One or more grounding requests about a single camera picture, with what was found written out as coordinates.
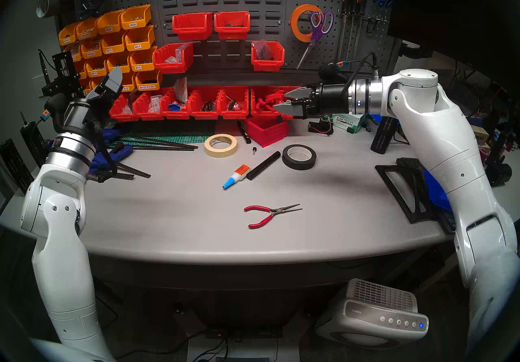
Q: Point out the black battery holder module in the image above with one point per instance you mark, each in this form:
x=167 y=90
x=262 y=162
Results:
x=321 y=126

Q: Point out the orange bin labelled M3X5X4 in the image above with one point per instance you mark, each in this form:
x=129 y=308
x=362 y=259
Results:
x=67 y=38

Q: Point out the small cardboard box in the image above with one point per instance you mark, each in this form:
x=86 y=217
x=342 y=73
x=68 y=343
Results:
x=481 y=135

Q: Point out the orange bin labelled M3X8 BAD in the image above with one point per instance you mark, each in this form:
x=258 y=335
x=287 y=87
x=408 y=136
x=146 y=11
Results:
x=86 y=34

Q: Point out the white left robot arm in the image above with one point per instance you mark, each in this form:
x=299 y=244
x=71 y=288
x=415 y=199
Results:
x=61 y=251

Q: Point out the blue plastic part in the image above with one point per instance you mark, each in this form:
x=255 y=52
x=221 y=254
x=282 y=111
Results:
x=174 y=107

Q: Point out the small orange parts bin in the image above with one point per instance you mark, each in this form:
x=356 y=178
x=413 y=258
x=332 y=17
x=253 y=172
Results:
x=87 y=89
x=73 y=49
x=82 y=72

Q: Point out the orange bin labelled M3-8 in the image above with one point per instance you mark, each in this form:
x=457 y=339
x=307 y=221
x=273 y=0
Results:
x=118 y=64

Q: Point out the black tape roll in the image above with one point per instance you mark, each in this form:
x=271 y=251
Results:
x=289 y=160

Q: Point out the long black rod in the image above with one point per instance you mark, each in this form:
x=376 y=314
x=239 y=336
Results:
x=170 y=145

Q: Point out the white side table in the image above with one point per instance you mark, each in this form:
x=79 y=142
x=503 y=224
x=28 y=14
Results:
x=508 y=198

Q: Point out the orange bin labelled M4-6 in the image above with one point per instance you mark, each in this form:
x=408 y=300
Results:
x=113 y=49

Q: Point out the black monitor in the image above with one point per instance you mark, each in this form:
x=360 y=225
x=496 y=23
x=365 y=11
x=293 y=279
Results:
x=447 y=7

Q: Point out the glue bottle with blue cap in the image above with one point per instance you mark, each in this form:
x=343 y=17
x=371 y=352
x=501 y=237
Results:
x=239 y=173

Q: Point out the black keyboard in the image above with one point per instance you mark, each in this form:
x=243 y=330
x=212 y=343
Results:
x=447 y=221

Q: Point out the clear bag of dark parts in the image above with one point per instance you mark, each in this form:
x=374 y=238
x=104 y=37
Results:
x=262 y=50

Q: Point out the black carabiner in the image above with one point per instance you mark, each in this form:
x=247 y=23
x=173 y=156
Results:
x=370 y=31

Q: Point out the red bin holding clear bags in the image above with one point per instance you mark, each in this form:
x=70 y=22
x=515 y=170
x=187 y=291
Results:
x=170 y=67

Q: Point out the red bin holding red tools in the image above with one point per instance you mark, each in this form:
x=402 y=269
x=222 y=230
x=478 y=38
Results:
x=262 y=113

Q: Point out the orange bin labelled M3-12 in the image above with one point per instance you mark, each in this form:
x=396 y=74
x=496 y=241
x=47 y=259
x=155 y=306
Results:
x=95 y=72

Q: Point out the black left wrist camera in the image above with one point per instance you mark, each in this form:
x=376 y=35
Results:
x=55 y=111

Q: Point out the Kimtech tissue box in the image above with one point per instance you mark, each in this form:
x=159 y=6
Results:
x=347 y=123

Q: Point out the grey duct tape roll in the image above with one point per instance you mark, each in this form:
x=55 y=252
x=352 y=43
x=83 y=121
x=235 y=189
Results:
x=50 y=5

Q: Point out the clear bag of screws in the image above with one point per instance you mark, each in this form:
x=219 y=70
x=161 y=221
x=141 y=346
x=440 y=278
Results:
x=176 y=54
x=155 y=104

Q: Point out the black marker pen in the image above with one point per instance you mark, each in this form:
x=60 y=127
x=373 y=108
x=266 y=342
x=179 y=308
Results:
x=245 y=134

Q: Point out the black slotted cylinder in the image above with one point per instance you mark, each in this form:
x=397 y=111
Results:
x=384 y=135
x=34 y=141
x=14 y=166

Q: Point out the black desk device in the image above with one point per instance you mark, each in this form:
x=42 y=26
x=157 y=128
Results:
x=497 y=170

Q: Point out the blue storage bin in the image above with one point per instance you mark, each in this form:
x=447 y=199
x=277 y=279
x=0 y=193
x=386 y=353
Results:
x=438 y=194

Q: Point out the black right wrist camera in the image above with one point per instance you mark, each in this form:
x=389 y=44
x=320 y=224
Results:
x=331 y=70

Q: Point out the orange bin labelled M4X4X6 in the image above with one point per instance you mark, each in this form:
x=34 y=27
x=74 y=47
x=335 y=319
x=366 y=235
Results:
x=91 y=53

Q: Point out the orange bin labelled M2.5-5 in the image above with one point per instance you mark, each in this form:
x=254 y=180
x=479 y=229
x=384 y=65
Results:
x=129 y=84

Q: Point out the black triangular frame stand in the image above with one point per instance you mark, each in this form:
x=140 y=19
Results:
x=406 y=202

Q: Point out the orange bin labelled M2.5-6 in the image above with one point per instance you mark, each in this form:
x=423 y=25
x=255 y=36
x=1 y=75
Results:
x=97 y=82

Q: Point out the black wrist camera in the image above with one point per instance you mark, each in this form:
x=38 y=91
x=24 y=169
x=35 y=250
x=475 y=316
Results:
x=55 y=111
x=331 y=70

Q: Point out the green cutting mat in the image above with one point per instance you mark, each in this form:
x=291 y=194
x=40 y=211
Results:
x=183 y=137

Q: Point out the black soldering stand frame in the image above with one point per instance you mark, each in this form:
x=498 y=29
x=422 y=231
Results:
x=65 y=76

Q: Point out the white Coway air purifier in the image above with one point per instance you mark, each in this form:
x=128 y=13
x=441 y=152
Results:
x=365 y=316

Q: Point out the orange bin labelled M3X6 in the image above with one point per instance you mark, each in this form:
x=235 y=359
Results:
x=134 y=21

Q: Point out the black plastic tube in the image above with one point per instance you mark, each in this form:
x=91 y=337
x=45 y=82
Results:
x=264 y=165

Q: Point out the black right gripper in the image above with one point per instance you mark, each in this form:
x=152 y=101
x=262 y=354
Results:
x=329 y=101

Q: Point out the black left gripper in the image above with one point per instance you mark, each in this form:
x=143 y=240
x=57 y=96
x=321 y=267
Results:
x=85 y=117

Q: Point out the metal file holder rack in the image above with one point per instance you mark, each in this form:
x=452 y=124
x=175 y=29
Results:
x=378 y=19

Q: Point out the red storage bin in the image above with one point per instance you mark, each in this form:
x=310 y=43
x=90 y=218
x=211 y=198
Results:
x=193 y=32
x=264 y=131
x=174 y=115
x=124 y=116
x=233 y=114
x=203 y=115
x=148 y=116
x=232 y=32

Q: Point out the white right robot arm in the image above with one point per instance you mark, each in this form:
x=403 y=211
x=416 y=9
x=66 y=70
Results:
x=447 y=154

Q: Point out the orange bin labelled M3-6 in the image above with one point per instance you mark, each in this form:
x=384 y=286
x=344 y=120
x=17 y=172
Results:
x=140 y=66

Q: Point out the black soldering iron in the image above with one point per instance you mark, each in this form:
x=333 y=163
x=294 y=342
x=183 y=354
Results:
x=44 y=72

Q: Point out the orange tape roll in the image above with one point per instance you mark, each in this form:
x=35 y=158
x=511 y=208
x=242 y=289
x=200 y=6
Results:
x=294 y=23

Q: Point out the orange bin labelled M4-0.7X6 HEX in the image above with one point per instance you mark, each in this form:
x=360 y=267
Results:
x=147 y=86

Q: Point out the beige masking tape roll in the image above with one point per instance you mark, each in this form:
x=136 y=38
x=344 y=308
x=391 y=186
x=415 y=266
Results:
x=221 y=154

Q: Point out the blue spring clamp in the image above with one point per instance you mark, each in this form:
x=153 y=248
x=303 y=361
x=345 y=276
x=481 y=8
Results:
x=122 y=153
x=109 y=133

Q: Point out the orange bin labelled M3-4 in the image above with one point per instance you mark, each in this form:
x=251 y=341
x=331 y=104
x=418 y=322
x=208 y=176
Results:
x=138 y=45

